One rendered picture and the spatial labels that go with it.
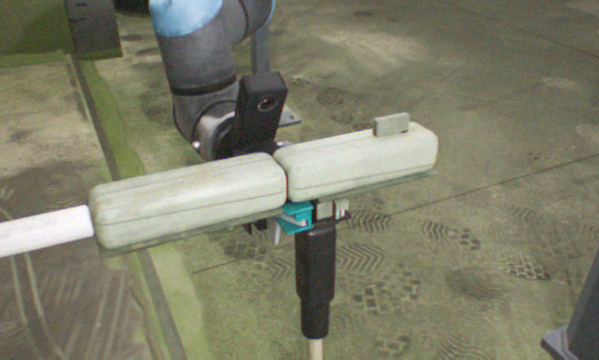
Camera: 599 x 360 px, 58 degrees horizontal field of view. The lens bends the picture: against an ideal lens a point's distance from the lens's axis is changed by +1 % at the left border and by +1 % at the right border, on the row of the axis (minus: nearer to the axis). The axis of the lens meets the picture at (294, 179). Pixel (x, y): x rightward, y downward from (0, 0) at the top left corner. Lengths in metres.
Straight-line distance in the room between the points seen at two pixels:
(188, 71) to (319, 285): 0.32
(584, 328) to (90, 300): 0.88
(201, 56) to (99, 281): 0.61
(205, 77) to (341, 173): 0.29
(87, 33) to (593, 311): 2.04
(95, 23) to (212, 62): 1.75
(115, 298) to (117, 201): 0.70
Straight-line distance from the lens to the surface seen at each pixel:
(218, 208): 0.43
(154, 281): 1.13
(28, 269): 1.24
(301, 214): 0.46
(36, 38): 2.42
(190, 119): 0.71
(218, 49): 0.69
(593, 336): 1.05
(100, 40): 2.44
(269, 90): 0.54
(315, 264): 0.51
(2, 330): 1.13
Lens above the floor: 0.79
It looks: 32 degrees down
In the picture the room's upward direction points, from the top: straight up
